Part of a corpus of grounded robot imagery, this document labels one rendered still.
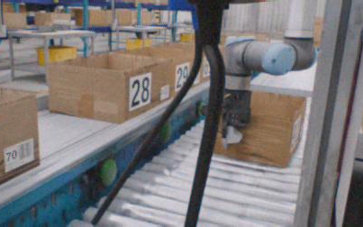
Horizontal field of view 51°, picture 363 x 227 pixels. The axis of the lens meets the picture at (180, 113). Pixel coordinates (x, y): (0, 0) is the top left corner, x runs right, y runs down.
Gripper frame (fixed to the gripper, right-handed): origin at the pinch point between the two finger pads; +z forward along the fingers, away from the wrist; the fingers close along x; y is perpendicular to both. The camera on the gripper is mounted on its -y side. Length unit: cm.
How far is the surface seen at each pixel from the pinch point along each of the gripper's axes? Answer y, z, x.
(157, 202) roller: -8.5, 5.9, -36.1
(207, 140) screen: 24, -39, -106
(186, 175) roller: -7.6, 5.8, -16.6
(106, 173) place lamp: -21.2, -1.6, -40.6
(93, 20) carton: -455, -12, 606
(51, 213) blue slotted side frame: -26, 3, -57
